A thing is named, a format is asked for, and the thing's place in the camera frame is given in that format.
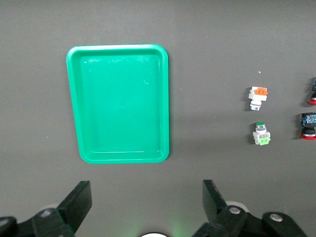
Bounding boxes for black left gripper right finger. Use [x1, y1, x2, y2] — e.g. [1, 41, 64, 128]
[192, 179, 309, 237]

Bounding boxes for white push button orange contact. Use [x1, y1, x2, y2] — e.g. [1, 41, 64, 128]
[248, 86, 269, 111]

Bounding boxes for red push button black body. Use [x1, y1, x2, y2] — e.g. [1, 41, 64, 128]
[307, 77, 316, 106]
[299, 112, 316, 140]

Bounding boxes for white push button green contact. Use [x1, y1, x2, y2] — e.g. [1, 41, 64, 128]
[252, 121, 272, 146]

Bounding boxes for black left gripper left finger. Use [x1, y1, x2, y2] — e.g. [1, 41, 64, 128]
[0, 180, 93, 237]

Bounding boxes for green plastic tray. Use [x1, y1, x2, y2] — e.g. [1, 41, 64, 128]
[66, 43, 170, 164]

